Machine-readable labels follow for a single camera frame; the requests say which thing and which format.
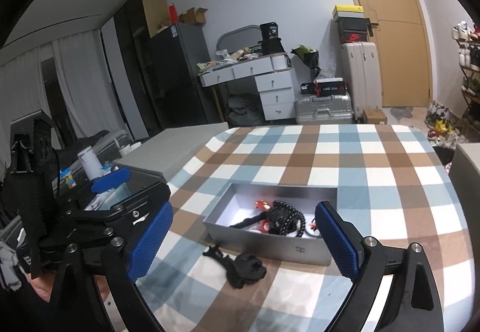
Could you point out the black red box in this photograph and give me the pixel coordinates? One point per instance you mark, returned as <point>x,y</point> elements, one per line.
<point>330,87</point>

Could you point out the grey nightstand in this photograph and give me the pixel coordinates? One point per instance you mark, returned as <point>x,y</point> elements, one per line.
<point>465,177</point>
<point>166,153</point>

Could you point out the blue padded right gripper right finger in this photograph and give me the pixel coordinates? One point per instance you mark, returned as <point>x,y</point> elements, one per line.
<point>342,239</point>

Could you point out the wooden door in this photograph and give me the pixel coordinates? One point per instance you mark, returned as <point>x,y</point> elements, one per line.
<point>398,28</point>

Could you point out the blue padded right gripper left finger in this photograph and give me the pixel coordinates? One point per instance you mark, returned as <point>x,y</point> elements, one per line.
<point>144,251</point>

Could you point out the plaid blanket blue brown white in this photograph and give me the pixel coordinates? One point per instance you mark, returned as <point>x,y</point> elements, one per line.
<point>391,187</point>

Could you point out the small brown cardboard box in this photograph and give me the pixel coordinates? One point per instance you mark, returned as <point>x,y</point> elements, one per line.
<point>374,116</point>

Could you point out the grey right nightstand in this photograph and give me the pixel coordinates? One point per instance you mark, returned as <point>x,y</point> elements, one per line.
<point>465,177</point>

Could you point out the grey storage box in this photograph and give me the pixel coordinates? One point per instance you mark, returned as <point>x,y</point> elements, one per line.
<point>228,222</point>

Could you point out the flower bouquet black wrap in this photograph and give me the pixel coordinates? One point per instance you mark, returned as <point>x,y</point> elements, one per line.
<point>310,58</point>

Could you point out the black box on desk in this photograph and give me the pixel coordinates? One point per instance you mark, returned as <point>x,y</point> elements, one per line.
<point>271,42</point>

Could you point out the black refrigerator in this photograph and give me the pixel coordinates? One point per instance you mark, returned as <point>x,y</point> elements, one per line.
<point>161,60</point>

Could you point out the white red-rimmed pin badge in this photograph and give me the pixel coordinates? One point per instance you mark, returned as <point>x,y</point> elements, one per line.
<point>262,226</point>

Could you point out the white curtain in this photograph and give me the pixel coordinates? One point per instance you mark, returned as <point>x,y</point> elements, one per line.
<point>67,78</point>

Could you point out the white upright suitcase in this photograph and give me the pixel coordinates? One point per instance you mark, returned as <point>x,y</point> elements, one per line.
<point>361,71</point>

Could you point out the white desk with drawers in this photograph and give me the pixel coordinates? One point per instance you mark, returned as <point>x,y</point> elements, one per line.
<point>271,78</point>

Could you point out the silver flat suitcase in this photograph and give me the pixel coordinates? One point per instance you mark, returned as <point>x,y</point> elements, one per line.
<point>333,109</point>

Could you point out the grey left nightstand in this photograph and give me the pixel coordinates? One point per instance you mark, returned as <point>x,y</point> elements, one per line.
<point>166,153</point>

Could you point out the left hand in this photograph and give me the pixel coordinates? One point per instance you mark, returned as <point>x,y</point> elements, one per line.
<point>43,285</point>

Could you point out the shoe rack with shoes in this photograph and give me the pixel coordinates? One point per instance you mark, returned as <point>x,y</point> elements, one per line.
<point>467,40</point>

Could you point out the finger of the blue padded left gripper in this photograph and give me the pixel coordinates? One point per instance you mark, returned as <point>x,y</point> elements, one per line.
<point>112,180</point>
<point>133,199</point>

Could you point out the red portrait badge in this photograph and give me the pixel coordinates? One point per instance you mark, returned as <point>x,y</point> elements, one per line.
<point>262,205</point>

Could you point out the stacked shoe boxes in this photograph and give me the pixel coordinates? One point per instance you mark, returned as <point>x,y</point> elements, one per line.
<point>352,24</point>

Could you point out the cardboard box on fridge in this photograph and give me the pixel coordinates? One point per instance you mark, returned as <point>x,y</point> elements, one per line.
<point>194,16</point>

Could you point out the grey arched mirror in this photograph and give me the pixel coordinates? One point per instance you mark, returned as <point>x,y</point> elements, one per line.
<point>246,37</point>

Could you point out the white cup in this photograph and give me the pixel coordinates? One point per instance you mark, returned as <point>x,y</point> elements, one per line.
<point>90,163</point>

